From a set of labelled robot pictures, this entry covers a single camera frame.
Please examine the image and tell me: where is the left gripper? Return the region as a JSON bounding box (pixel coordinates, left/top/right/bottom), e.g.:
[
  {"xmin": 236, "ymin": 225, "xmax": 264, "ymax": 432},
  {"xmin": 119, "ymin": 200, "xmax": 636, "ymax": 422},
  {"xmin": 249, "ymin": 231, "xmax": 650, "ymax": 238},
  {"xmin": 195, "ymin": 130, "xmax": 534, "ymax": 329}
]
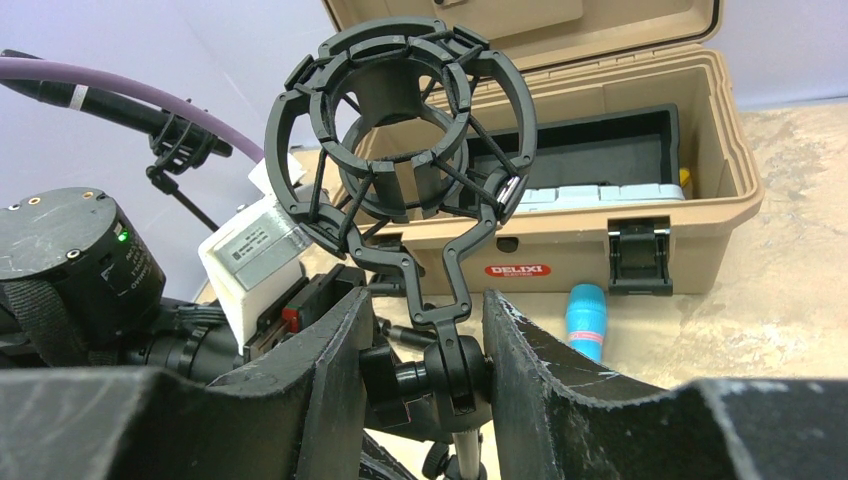
[{"xmin": 242, "ymin": 264, "xmax": 366, "ymax": 361}]

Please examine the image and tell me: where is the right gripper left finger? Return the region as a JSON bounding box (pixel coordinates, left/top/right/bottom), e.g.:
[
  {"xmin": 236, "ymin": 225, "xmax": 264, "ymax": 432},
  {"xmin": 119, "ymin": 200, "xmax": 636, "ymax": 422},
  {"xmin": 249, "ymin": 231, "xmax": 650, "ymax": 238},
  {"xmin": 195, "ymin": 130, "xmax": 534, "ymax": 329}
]
[{"xmin": 1, "ymin": 288, "xmax": 372, "ymax": 479}]

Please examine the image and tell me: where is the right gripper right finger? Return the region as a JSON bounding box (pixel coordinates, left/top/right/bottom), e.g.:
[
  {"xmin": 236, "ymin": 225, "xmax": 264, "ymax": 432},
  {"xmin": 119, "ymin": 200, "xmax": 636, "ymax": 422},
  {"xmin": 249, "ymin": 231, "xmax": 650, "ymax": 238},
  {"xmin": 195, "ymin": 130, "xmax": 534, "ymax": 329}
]
[{"xmin": 482, "ymin": 290, "xmax": 847, "ymax": 479}]

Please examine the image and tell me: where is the blue microphone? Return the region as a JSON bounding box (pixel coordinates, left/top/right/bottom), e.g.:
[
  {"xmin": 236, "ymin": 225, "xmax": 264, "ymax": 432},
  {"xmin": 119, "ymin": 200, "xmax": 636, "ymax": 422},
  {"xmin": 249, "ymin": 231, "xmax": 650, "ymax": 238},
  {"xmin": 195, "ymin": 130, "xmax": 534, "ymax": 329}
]
[{"xmin": 565, "ymin": 284, "xmax": 608, "ymax": 363}]

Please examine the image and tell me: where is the black tripod shock mount stand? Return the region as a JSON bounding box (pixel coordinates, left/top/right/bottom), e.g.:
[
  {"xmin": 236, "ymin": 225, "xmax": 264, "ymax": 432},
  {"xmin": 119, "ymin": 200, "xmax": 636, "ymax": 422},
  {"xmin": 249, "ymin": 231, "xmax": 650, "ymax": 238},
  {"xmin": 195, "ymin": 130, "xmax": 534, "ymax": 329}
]
[{"xmin": 264, "ymin": 16, "xmax": 537, "ymax": 479}]

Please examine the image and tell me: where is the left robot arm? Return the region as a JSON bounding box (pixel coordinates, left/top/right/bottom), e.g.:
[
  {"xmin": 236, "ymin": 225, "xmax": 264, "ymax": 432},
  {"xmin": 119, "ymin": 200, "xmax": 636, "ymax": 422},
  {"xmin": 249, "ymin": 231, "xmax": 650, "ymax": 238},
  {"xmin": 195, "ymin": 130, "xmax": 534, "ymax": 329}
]
[{"xmin": 1, "ymin": 188, "xmax": 365, "ymax": 383}]

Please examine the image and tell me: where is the grey plastic parts box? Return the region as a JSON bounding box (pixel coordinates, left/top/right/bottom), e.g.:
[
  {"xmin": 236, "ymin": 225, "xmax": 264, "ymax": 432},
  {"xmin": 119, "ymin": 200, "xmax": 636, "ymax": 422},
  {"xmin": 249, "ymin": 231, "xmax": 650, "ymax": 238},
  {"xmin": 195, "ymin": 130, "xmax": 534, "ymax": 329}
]
[{"xmin": 515, "ymin": 183, "xmax": 685, "ymax": 213}]

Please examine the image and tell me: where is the tan plastic toolbox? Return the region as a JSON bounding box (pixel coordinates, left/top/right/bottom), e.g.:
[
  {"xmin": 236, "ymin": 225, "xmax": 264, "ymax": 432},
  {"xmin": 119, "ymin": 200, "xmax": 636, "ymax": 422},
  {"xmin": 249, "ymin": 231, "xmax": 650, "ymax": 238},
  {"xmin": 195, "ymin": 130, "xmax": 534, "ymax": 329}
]
[{"xmin": 325, "ymin": 1, "xmax": 763, "ymax": 295}]

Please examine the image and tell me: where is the black tray in toolbox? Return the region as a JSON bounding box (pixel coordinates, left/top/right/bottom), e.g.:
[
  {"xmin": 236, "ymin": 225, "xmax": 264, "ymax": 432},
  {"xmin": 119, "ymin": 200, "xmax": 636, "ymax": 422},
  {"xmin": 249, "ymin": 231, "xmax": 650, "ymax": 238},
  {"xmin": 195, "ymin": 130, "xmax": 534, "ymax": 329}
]
[{"xmin": 463, "ymin": 103, "xmax": 682, "ymax": 195}]

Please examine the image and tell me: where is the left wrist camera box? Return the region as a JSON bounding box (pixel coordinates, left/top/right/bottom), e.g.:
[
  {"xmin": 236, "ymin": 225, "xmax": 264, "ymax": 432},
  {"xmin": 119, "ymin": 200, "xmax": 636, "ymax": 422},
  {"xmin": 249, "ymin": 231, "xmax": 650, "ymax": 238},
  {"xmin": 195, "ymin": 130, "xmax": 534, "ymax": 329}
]
[{"xmin": 197, "ymin": 162, "xmax": 312, "ymax": 348}]

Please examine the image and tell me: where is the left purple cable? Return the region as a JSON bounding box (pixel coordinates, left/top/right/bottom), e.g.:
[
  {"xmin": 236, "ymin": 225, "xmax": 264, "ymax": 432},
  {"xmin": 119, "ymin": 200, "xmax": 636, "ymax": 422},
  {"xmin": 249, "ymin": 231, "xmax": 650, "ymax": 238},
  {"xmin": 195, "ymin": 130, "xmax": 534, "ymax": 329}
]
[{"xmin": 0, "ymin": 56, "xmax": 266, "ymax": 165}]

